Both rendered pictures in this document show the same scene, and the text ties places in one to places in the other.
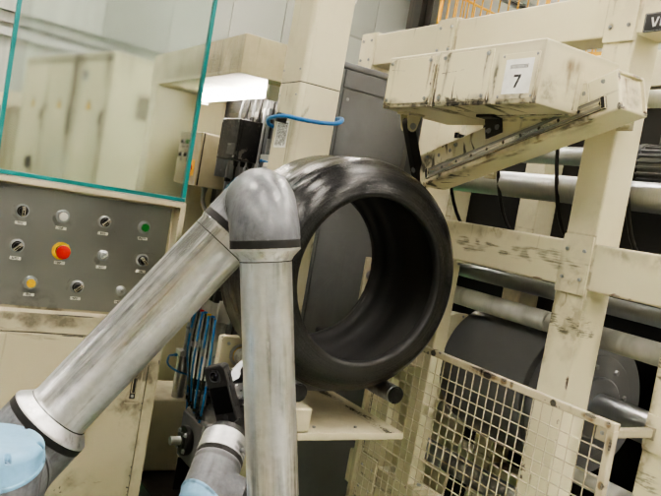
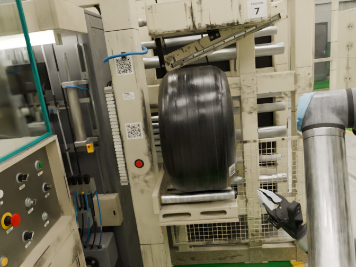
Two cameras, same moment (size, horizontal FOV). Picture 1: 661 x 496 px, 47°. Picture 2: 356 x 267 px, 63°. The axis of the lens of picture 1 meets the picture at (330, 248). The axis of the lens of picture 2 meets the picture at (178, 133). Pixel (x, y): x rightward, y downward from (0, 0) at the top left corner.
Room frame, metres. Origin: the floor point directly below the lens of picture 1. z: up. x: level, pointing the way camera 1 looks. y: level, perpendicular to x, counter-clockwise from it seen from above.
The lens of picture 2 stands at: (1.23, 1.09, 1.53)
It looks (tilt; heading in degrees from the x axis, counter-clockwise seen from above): 15 degrees down; 307
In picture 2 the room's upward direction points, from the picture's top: 7 degrees counter-clockwise
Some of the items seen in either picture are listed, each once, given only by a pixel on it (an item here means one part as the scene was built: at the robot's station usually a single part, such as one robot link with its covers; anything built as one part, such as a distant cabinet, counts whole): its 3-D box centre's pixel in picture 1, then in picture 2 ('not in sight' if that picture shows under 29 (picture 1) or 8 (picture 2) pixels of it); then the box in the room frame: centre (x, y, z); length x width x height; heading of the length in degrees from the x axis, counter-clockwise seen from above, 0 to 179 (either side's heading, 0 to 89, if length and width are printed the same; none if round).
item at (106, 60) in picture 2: (304, 121); (125, 53); (2.19, 0.13, 1.56); 0.19 x 0.19 x 0.06; 31
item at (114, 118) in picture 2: not in sight; (118, 136); (2.25, 0.20, 1.19); 0.05 x 0.04 x 0.48; 121
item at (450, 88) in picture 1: (488, 89); (207, 16); (2.02, -0.33, 1.71); 0.61 x 0.25 x 0.15; 31
